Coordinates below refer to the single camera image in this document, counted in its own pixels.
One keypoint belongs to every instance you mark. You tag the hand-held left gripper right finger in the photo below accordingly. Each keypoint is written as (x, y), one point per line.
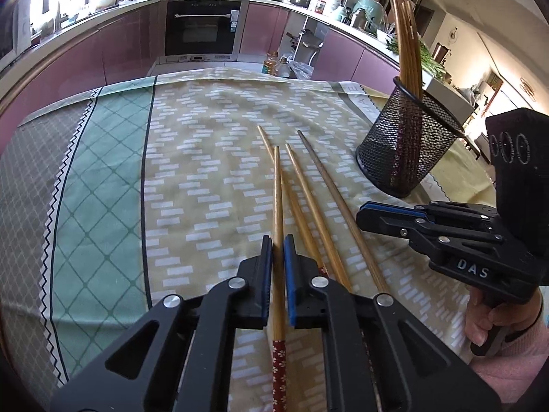
(290, 279)

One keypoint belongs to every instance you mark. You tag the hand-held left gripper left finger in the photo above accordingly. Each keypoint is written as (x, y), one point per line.
(266, 279)

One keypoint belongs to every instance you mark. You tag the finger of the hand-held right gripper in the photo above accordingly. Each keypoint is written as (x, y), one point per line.
(381, 223)
(399, 208)

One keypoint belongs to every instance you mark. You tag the black mesh utensil cup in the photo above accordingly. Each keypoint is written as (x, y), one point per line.
(407, 154)

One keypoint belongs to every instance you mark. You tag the person's right forearm pink sleeve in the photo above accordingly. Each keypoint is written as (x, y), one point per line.
(514, 364)

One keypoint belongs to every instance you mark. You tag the person's right hand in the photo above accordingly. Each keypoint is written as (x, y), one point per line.
(480, 317)

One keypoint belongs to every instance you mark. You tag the green beige patterned tablecloth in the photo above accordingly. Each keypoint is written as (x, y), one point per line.
(171, 180)

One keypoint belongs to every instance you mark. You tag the bunch of leafy greens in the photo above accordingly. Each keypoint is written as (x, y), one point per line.
(429, 62)

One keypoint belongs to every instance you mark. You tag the pink base cabinets under greens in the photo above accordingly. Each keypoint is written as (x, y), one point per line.
(343, 51)

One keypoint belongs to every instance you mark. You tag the crumpled plastic bag on floor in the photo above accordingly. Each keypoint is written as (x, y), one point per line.
(302, 69)

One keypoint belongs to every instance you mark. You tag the steel thermos flask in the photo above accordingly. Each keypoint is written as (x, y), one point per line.
(358, 18)

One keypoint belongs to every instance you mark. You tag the teal air fryer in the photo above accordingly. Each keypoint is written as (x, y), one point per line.
(364, 8)

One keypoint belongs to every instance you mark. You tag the black built-in oven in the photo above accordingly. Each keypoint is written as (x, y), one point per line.
(201, 30)

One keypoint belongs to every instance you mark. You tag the pink base cabinets under window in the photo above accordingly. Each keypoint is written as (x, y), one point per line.
(85, 51)

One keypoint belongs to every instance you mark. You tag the steel sink faucet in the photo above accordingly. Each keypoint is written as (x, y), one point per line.
(58, 15)

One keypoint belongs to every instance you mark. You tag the white microwave oven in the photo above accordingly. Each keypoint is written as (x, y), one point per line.
(10, 30)

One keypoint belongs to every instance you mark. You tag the round wall clock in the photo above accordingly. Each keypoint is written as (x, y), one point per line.
(452, 34)

